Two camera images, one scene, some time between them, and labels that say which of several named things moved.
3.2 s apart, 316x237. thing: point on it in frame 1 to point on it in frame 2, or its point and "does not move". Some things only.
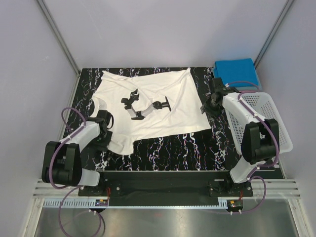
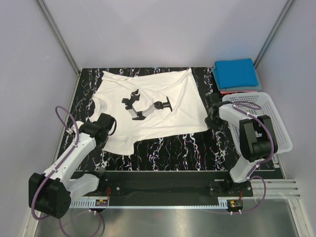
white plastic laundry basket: x=262 y=104 does not move
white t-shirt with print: x=177 y=86 does not move
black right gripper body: x=214 y=109 to x=213 y=122
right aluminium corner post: x=286 y=9 does not move
